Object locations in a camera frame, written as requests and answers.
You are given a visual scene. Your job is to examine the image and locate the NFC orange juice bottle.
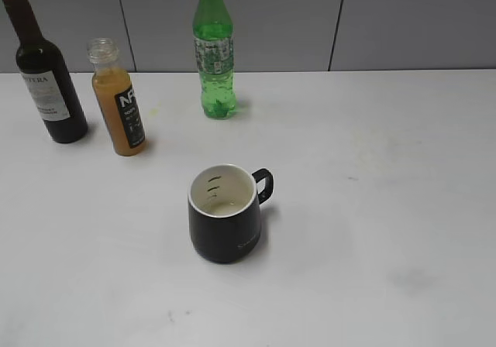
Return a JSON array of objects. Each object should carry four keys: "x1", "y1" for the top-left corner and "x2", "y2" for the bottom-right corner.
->
[{"x1": 87, "y1": 38, "x2": 146, "y2": 156}]

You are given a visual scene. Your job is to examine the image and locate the green plastic soda bottle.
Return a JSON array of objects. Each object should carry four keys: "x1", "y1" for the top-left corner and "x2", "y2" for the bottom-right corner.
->
[{"x1": 192, "y1": 0, "x2": 236, "y2": 119}]

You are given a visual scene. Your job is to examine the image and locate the dark red wine bottle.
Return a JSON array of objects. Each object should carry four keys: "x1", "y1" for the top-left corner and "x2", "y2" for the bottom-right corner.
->
[{"x1": 2, "y1": 0, "x2": 88, "y2": 143}]

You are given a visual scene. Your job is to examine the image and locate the black mug white interior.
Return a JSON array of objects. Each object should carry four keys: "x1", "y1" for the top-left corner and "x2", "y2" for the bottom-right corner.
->
[{"x1": 188, "y1": 164, "x2": 274, "y2": 263}]

